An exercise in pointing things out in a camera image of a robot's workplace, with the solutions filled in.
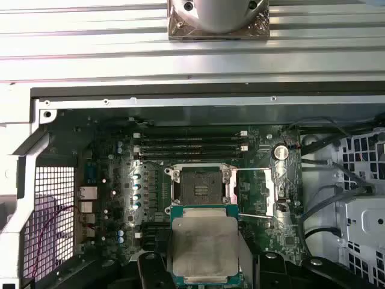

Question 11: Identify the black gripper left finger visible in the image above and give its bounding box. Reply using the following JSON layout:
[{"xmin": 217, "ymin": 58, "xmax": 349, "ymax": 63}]
[{"xmin": 42, "ymin": 230, "xmax": 171, "ymax": 289}]

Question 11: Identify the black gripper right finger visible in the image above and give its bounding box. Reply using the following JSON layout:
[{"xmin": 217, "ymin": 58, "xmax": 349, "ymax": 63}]
[{"xmin": 240, "ymin": 232, "xmax": 377, "ymax": 289}]

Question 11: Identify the silver-topped green CPU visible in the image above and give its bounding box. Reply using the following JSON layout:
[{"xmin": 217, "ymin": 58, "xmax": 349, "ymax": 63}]
[{"xmin": 169, "ymin": 204, "xmax": 242, "ymax": 286}]

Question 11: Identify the metal CPU socket cover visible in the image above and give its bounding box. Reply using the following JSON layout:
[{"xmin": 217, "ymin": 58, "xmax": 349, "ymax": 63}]
[{"xmin": 224, "ymin": 167, "xmax": 277, "ymax": 219}]

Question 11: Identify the green motherboard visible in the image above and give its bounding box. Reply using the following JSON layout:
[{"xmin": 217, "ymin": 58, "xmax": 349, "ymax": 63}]
[{"xmin": 75, "ymin": 119, "xmax": 303, "ymax": 272}]

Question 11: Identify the blue rear port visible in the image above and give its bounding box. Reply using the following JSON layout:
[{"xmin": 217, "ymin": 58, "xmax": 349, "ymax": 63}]
[{"xmin": 85, "ymin": 166, "xmax": 97, "ymax": 185}]

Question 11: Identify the round silver coin battery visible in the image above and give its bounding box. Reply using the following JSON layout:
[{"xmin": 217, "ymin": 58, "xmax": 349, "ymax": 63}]
[{"xmin": 272, "ymin": 143, "xmax": 290, "ymax": 161}]

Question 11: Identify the open metal PC case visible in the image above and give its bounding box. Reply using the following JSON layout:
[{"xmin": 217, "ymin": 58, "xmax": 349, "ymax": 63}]
[{"xmin": 0, "ymin": 81, "xmax": 385, "ymax": 289}]

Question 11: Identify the short black cable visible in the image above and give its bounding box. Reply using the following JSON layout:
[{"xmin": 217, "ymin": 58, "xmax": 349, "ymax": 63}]
[{"xmin": 303, "ymin": 226, "xmax": 341, "ymax": 243}]

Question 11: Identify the CPU socket with metal frame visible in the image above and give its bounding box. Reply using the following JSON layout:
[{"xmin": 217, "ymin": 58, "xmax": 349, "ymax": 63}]
[{"xmin": 164, "ymin": 162, "xmax": 240, "ymax": 210}]

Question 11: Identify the dark cable with clamp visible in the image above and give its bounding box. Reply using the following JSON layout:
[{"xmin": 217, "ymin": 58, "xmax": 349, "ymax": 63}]
[{"xmin": 329, "ymin": 161, "xmax": 375, "ymax": 195}]

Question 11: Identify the thin black fan cable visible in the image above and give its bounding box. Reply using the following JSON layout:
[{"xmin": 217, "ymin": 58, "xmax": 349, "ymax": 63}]
[{"xmin": 282, "ymin": 116, "xmax": 350, "ymax": 150}]

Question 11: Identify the black cable bundle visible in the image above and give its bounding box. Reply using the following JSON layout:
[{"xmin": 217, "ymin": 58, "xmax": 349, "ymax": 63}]
[{"xmin": 299, "ymin": 120, "xmax": 385, "ymax": 157}]

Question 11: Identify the brown square base plate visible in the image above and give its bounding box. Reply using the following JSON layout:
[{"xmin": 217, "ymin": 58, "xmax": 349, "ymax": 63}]
[{"xmin": 167, "ymin": 0, "xmax": 271, "ymax": 42}]

